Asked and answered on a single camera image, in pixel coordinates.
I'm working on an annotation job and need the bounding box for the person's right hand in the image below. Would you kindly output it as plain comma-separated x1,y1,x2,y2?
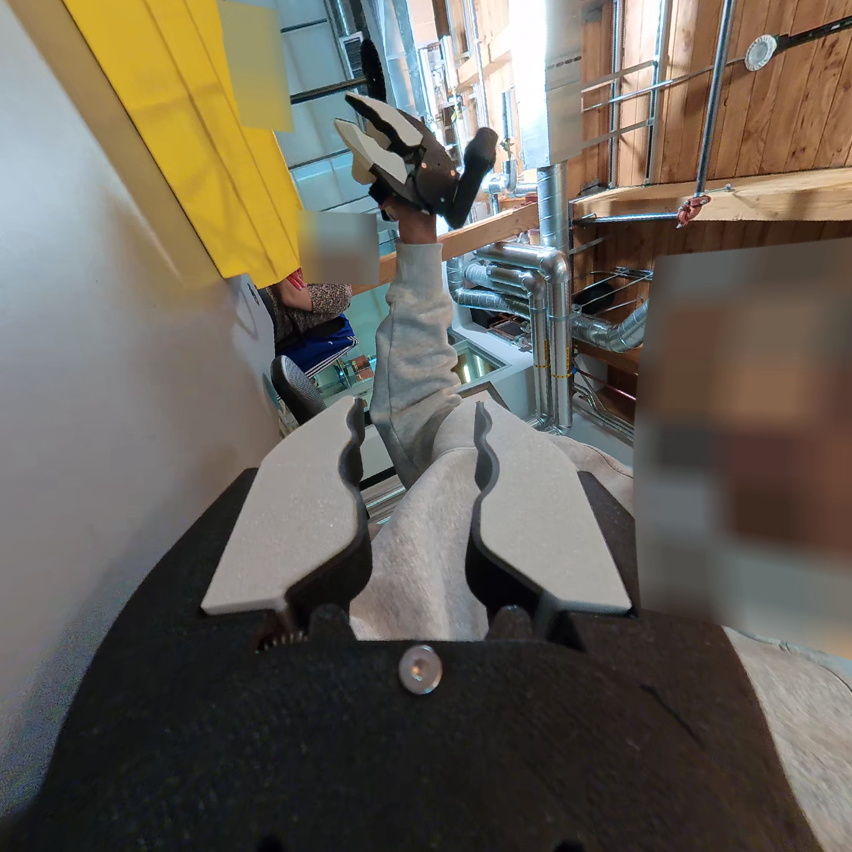
381,195,442,249

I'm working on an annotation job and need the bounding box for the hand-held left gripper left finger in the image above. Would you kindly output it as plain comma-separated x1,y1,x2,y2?
201,396,372,618

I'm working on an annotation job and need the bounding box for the yellow plastic bin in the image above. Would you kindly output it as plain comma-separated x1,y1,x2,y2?
63,0,304,282

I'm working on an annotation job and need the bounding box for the wooden ceiling beam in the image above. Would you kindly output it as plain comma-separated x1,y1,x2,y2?
349,203,540,297

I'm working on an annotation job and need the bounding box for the grey office chair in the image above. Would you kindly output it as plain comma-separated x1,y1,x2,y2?
269,355,328,427

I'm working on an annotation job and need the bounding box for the blue jacket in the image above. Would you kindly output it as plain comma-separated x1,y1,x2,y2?
293,316,359,375

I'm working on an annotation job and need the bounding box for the person's right forearm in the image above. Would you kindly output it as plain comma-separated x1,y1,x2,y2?
369,240,467,490

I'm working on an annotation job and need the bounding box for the silver pipe bundle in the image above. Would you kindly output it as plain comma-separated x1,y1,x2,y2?
446,243,650,435

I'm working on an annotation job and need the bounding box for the black round ceiling lamp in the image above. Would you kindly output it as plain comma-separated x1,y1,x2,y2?
359,39,388,102

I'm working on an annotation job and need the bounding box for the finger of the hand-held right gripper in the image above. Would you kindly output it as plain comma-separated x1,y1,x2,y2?
345,92,428,152
334,120,411,185

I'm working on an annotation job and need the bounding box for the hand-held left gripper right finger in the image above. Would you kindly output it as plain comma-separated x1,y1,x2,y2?
465,400,633,618

